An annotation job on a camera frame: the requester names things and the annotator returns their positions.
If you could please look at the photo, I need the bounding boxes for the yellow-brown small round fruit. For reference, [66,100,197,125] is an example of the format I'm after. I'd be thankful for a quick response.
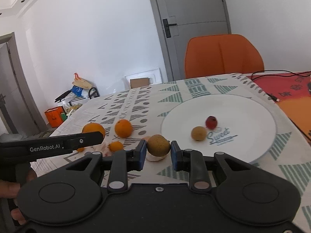
[147,135,170,157]

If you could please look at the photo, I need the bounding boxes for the person's left hand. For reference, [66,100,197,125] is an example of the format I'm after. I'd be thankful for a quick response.
[1,168,37,225]

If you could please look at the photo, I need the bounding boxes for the small orange mandarin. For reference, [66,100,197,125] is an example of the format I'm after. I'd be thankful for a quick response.
[108,141,124,153]

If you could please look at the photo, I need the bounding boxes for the peeled pomelo segment left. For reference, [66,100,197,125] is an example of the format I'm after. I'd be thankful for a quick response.
[93,142,113,157]

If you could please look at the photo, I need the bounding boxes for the peeled pomelo segment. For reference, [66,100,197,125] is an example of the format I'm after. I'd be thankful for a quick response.
[93,142,113,157]
[142,136,167,162]

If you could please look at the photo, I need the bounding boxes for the brown longan on plate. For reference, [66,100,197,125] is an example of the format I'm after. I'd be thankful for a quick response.
[191,126,207,142]

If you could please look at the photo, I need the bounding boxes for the peeled pomelo segment right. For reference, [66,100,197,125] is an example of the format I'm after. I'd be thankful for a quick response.
[142,136,167,162]

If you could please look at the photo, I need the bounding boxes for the large orange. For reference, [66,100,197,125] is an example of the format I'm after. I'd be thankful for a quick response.
[114,119,133,138]

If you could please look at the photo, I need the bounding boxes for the orange paper bag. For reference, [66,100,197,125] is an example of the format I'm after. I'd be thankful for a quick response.
[44,106,64,128]

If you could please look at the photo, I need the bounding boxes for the small red fruit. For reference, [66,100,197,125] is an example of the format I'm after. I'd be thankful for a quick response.
[205,116,218,130]

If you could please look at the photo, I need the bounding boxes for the medium orange mandarin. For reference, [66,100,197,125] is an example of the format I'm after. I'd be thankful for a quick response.
[82,123,105,137]

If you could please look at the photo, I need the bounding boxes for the white round plate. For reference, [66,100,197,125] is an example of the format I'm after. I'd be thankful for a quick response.
[161,94,277,163]

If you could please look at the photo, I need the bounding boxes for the black metal rack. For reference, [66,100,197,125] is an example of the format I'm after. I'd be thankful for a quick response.
[68,86,100,106]

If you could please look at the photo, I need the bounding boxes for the brown cardboard box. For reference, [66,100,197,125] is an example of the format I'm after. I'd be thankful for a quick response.
[130,77,150,89]

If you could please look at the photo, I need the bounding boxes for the brown paper bag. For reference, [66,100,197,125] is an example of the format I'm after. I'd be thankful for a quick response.
[72,73,93,90]

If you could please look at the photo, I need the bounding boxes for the white foam board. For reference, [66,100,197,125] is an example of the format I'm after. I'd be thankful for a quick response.
[125,68,162,88]

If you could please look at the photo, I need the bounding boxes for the orange chair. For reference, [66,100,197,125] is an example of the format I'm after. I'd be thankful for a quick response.
[184,34,264,79]

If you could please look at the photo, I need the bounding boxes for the red orange mat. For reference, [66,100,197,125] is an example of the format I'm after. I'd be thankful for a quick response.
[247,70,310,141]

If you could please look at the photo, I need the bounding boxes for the grey door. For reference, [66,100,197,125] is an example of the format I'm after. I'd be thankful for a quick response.
[150,0,232,81]

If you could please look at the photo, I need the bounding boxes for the black cable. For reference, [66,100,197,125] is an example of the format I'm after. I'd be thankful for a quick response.
[250,70,311,148]

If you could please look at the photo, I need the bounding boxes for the black door handle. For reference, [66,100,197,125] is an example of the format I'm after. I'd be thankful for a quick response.
[162,18,177,38]

